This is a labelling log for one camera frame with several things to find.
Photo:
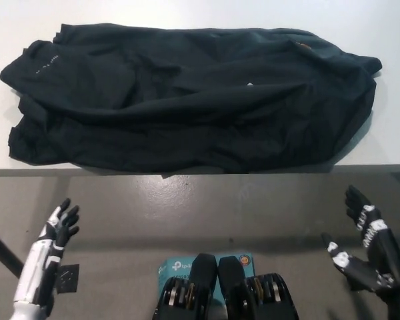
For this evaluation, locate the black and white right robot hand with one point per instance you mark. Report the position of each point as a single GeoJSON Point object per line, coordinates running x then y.
{"type": "Point", "coordinates": [380, 276]}

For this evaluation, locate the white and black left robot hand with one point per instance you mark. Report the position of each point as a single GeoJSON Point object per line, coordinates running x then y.
{"type": "Point", "coordinates": [40, 256]}

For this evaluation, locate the black jacket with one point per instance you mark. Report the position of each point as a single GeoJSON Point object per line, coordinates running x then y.
{"type": "Point", "coordinates": [173, 110]}

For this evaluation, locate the black table leg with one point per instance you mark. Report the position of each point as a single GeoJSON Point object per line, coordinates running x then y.
{"type": "Point", "coordinates": [3, 250]}

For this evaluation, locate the black floor bracket left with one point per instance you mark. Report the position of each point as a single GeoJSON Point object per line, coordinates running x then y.
{"type": "Point", "coordinates": [68, 280]}

